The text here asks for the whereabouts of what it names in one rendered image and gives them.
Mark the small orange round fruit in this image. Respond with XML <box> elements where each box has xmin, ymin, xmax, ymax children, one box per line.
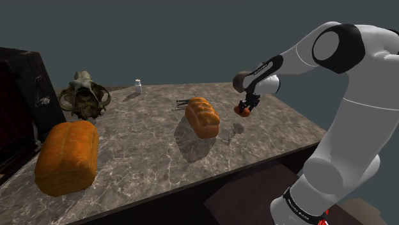
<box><xmin>233</xmin><ymin>105</ymin><xmax>252</xmax><ymax>118</ymax></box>

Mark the small orange bread loaf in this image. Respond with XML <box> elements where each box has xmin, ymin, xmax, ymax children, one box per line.
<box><xmin>185</xmin><ymin>97</ymin><xmax>221</xmax><ymax>140</ymax></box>

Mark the greenish animal skull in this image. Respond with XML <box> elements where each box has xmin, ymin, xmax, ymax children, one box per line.
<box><xmin>58</xmin><ymin>70</ymin><xmax>112</xmax><ymax>121</ymax></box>

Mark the large orange bread loaf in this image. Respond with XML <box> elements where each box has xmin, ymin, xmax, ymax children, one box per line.
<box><xmin>34</xmin><ymin>120</ymin><xmax>100</xmax><ymax>198</ymax></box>

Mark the dark open case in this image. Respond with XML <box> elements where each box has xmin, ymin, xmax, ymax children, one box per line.
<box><xmin>0</xmin><ymin>47</ymin><xmax>67</xmax><ymax>185</ymax></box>

